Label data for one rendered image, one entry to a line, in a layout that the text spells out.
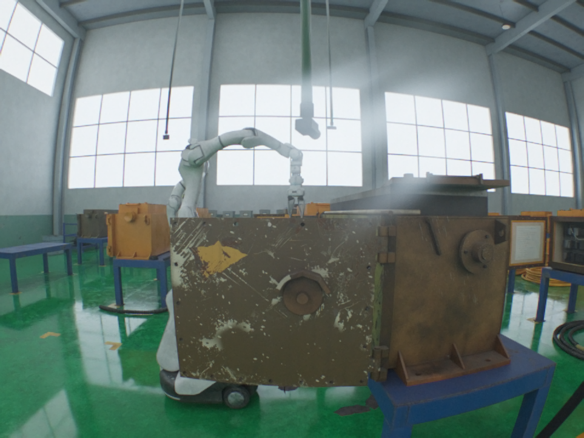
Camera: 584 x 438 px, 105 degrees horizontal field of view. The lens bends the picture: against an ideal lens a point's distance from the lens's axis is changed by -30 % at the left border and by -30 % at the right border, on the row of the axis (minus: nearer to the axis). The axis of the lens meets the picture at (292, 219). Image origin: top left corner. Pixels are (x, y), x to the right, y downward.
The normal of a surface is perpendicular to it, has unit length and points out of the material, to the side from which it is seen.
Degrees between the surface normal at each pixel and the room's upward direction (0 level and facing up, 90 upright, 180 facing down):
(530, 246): 90
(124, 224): 90
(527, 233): 90
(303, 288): 90
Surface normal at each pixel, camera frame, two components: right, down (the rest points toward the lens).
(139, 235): 0.07, 0.02
